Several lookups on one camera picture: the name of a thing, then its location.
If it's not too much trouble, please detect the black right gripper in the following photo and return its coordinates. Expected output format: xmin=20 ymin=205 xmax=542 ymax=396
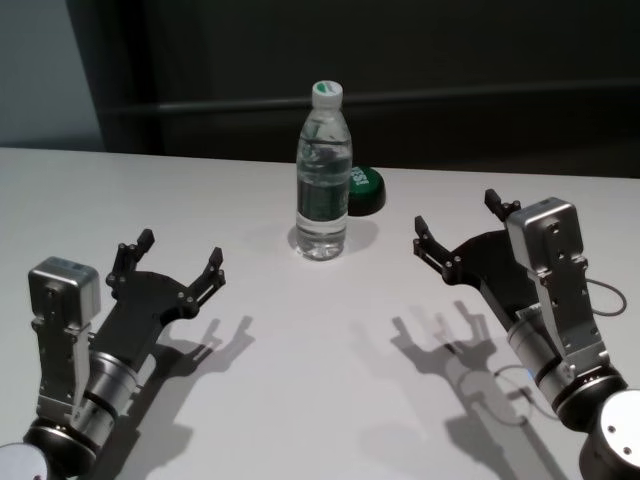
xmin=412 ymin=188 xmax=544 ymax=324

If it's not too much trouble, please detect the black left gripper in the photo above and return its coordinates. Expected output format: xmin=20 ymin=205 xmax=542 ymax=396
xmin=92 ymin=227 xmax=227 ymax=365

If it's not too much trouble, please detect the clear plastic water bottle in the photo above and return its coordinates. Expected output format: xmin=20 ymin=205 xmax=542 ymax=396
xmin=294 ymin=79 xmax=354 ymax=262

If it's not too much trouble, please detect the green and black push button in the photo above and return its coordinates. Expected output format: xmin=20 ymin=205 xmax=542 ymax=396
xmin=346 ymin=164 xmax=388 ymax=217

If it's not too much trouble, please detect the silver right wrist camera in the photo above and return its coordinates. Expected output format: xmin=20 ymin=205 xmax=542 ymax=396
xmin=505 ymin=197 xmax=612 ymax=375

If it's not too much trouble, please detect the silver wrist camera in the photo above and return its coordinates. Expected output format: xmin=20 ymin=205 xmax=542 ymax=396
xmin=505 ymin=197 xmax=612 ymax=375
xmin=27 ymin=255 xmax=102 ymax=420

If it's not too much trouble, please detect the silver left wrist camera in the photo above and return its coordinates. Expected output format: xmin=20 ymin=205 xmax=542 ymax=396
xmin=27 ymin=255 xmax=102 ymax=420

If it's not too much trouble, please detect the grey horizontal metal rail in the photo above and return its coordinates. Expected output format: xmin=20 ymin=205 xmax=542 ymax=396
xmin=117 ymin=94 xmax=640 ymax=115

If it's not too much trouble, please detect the thin right wrist camera cable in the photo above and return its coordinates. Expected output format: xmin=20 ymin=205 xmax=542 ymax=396
xmin=584 ymin=278 xmax=628 ymax=319

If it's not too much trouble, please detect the dark vertical frame post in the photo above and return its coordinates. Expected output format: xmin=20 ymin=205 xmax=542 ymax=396
xmin=64 ymin=0 xmax=167 ymax=151

